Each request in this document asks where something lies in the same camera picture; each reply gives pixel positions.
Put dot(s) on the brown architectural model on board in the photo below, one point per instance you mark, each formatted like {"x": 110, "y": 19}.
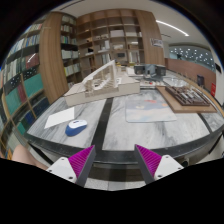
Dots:
{"x": 186, "y": 100}

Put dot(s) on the white paper sheet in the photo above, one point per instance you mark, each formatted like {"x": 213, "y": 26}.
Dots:
{"x": 60, "y": 117}

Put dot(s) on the blue and white computer mouse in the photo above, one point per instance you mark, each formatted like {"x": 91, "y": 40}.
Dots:
{"x": 75, "y": 127}

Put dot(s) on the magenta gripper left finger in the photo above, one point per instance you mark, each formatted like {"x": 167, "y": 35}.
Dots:
{"x": 75, "y": 168}

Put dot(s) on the grey architectural model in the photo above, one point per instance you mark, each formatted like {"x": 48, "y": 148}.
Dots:
{"x": 150, "y": 71}

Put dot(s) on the white architectural building model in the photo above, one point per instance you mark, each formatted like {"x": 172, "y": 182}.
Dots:
{"x": 105, "y": 82}

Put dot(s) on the wooden back wall shelf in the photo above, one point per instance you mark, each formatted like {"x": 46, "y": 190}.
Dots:
{"x": 127, "y": 36}

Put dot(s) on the wooden bookshelf with books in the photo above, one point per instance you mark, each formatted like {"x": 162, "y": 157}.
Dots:
{"x": 39, "y": 68}

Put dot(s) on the pastel patterned mouse pad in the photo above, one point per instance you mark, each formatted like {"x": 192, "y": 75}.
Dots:
{"x": 148, "y": 111}

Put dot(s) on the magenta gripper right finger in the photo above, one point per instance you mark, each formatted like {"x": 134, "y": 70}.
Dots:
{"x": 154, "y": 166}

